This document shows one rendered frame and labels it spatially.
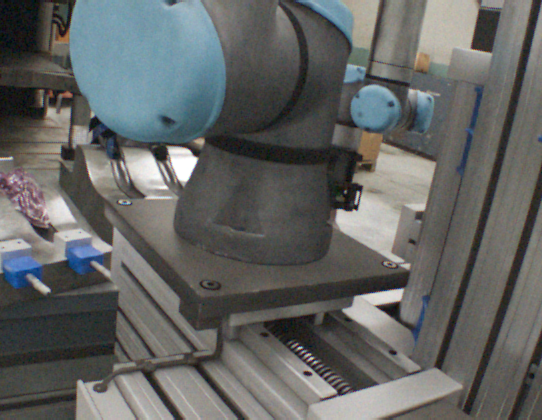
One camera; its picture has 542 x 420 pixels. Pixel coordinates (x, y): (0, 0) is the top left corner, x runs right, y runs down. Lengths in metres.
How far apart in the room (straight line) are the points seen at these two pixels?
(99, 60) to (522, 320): 0.38
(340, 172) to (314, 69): 0.63
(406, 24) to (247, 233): 0.52
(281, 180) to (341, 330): 0.15
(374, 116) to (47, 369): 0.70
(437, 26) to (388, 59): 7.91
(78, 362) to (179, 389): 0.64
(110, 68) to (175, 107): 0.06
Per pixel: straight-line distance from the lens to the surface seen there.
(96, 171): 1.22
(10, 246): 0.89
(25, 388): 1.09
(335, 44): 0.50
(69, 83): 1.68
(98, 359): 1.10
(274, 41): 0.41
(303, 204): 0.50
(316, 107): 0.49
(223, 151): 0.50
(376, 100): 0.90
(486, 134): 0.52
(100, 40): 0.39
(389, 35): 0.92
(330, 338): 0.53
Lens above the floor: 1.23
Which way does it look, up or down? 17 degrees down
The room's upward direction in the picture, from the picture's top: 10 degrees clockwise
